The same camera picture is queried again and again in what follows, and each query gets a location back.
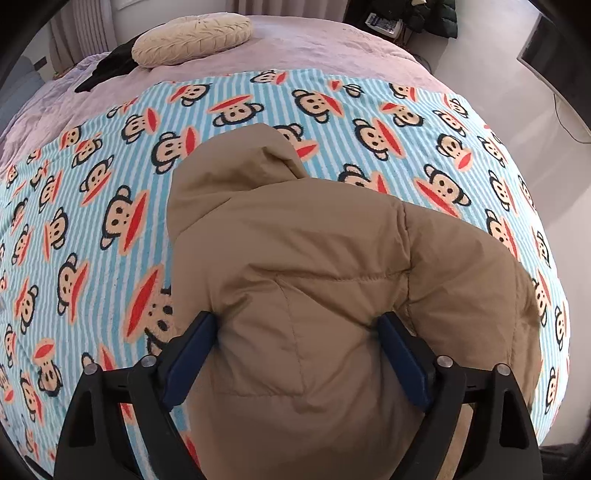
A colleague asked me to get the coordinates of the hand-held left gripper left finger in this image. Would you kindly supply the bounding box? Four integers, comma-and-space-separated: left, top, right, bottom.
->
54, 311, 219, 480

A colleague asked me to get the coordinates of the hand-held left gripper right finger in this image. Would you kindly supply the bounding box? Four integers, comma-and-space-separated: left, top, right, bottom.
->
376, 311, 543, 480

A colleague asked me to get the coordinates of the tan hooded puffer jacket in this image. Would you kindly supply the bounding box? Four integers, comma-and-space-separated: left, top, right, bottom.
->
166, 122, 543, 480

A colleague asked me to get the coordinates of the striped monkey print blanket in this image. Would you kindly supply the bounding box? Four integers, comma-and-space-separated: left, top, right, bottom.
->
0, 68, 573, 480

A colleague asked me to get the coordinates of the black cloth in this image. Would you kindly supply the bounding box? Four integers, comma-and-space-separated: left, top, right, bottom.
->
76, 39, 139, 93

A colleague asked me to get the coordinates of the round cream cushion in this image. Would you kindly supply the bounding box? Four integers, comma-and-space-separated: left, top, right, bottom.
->
131, 14, 252, 70

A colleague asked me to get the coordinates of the blue-grey chair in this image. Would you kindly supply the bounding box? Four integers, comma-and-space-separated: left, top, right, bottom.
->
8, 55, 43, 109

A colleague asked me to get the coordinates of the bed with lilac sheet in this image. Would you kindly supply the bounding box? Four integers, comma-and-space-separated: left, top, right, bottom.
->
0, 14, 448, 160

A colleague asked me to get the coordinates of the black television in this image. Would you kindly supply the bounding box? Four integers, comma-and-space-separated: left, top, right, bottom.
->
517, 9, 591, 114

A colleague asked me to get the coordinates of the white box with blue label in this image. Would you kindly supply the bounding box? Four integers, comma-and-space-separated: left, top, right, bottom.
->
367, 13, 403, 36

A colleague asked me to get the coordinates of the grey-lilac curtain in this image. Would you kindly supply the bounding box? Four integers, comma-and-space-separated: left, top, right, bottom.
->
235, 0, 348, 18
48, 0, 117, 78

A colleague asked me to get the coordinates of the black puffer jacket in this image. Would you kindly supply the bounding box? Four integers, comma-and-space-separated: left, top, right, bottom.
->
402, 0, 459, 38

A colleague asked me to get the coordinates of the black garment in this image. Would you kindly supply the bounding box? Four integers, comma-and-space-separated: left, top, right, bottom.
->
362, 0, 408, 19

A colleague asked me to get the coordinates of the black cable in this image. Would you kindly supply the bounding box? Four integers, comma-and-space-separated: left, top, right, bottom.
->
551, 90, 587, 139

